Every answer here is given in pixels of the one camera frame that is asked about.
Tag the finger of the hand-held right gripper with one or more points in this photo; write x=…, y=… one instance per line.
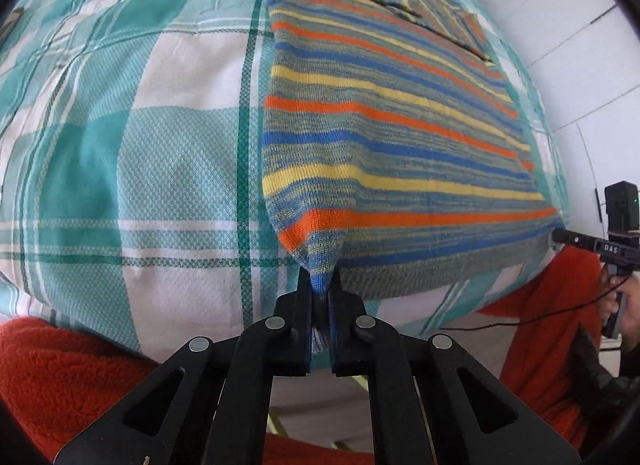
x=575, y=237

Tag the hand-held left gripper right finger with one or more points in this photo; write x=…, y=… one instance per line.
x=345, y=335

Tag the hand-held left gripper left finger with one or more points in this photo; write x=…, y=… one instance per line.
x=295, y=325

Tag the striped knit sweater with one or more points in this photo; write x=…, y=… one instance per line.
x=390, y=145

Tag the person's right forearm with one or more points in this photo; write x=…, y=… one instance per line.
x=600, y=375

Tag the person's right hand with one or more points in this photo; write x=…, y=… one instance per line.
x=634, y=305

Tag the white wardrobe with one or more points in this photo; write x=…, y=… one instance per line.
x=575, y=70

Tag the teal plaid bed sheet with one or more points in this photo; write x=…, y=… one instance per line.
x=150, y=170

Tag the person's orange fleece clothing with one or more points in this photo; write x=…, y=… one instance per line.
x=50, y=385

